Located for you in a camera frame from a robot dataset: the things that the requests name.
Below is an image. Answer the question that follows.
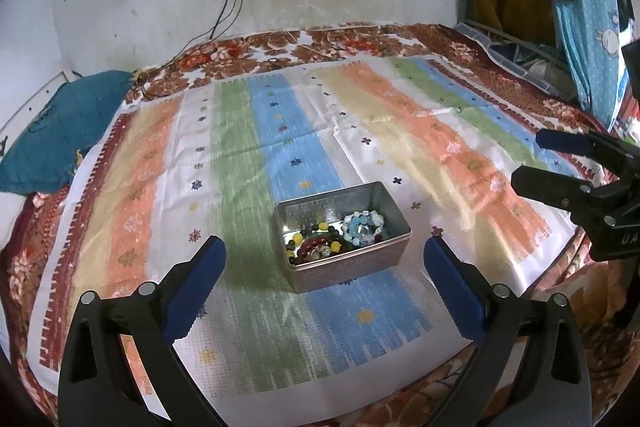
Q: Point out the light blue bead bracelet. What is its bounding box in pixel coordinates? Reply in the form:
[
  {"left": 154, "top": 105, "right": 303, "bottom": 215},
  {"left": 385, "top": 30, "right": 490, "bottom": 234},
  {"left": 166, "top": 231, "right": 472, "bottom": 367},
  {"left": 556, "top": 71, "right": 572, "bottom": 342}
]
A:
[{"left": 342, "top": 210, "right": 386, "bottom": 249}]

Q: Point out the dark red bead bracelet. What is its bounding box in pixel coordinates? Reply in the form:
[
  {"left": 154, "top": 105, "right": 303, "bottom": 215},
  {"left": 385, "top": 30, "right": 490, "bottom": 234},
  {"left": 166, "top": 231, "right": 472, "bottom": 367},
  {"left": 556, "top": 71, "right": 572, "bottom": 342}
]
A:
[{"left": 298, "top": 232, "right": 346, "bottom": 262}]

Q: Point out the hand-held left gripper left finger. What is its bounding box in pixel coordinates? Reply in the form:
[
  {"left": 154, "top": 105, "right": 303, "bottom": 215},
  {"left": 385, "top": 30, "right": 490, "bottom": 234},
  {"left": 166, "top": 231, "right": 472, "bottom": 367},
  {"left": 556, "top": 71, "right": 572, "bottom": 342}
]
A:
[{"left": 57, "top": 235, "right": 227, "bottom": 427}]

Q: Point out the striped colourful woven cloth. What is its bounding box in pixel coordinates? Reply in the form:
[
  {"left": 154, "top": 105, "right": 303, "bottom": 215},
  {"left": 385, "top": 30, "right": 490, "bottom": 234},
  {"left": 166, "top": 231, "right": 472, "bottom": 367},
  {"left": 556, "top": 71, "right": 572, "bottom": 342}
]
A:
[{"left": 26, "top": 57, "right": 591, "bottom": 408}]

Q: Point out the teal pillow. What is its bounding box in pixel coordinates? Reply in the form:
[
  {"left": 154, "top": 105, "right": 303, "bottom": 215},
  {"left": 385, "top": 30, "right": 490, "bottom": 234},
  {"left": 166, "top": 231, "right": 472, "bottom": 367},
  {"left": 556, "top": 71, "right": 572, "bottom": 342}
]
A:
[{"left": 0, "top": 70, "right": 135, "bottom": 194}]

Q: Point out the metal bed frame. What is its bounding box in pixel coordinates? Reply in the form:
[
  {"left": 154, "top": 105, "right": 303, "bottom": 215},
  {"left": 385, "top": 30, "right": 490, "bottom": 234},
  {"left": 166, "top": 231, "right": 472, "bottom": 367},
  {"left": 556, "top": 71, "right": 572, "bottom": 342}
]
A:
[{"left": 454, "top": 20, "right": 576, "bottom": 80}]

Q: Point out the yellow and black bead bracelet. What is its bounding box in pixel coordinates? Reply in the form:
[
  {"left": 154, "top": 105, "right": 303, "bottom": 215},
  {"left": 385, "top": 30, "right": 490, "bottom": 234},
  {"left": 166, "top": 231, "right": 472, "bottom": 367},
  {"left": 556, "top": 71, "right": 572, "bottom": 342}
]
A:
[{"left": 284, "top": 221, "right": 332, "bottom": 264}]

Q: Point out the white wall board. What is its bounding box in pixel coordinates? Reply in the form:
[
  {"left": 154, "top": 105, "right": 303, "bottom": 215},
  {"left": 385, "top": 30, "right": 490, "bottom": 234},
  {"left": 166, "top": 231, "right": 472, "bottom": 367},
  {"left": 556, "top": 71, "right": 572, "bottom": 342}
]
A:
[{"left": 0, "top": 68, "right": 77, "bottom": 142}]

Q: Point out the shell and bead bracelet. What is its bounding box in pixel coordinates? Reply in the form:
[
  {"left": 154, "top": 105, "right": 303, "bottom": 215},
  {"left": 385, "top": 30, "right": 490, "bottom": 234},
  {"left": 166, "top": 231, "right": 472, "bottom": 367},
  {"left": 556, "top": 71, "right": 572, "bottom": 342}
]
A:
[{"left": 350, "top": 210, "right": 387, "bottom": 238}]

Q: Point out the rectangular metal tin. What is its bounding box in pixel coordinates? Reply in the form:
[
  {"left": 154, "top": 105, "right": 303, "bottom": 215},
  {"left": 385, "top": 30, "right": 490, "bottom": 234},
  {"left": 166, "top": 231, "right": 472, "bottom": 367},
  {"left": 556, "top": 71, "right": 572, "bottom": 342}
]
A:
[{"left": 274, "top": 181, "right": 413, "bottom": 294}]

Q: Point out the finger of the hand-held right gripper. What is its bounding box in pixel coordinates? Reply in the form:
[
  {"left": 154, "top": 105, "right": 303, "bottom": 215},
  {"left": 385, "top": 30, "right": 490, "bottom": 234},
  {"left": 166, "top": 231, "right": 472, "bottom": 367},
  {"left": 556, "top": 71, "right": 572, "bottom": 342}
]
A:
[
  {"left": 536, "top": 129, "right": 632, "bottom": 168},
  {"left": 511, "top": 165, "right": 609, "bottom": 220}
]

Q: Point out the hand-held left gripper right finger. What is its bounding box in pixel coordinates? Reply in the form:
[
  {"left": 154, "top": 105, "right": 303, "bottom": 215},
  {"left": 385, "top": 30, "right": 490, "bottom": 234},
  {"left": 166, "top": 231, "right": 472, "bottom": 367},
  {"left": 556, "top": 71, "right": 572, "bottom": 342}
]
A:
[{"left": 424, "top": 237, "right": 593, "bottom": 427}]

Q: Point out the blue printed hanging cloth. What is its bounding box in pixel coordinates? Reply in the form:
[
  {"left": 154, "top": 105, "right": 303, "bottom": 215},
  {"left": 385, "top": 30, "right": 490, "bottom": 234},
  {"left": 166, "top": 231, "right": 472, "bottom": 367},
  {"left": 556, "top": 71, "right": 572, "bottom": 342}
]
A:
[{"left": 542, "top": 0, "right": 632, "bottom": 130}]

